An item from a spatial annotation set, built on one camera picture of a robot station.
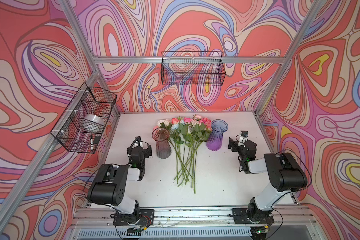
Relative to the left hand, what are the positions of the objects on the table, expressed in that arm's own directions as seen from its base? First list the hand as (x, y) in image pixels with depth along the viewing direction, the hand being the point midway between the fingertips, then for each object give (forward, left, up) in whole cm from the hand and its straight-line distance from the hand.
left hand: (141, 143), depth 93 cm
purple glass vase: (+1, -46, +2) cm, 46 cm away
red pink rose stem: (+21, -22, -2) cm, 30 cm away
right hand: (+3, -62, -2) cm, 62 cm away
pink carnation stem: (+12, -42, +3) cm, 44 cm away
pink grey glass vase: (-6, -15, +4) cm, 16 cm away
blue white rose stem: (+5, -26, -5) cm, 27 cm away
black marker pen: (-11, +19, +18) cm, 29 cm away
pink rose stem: (+19, -30, +1) cm, 36 cm away
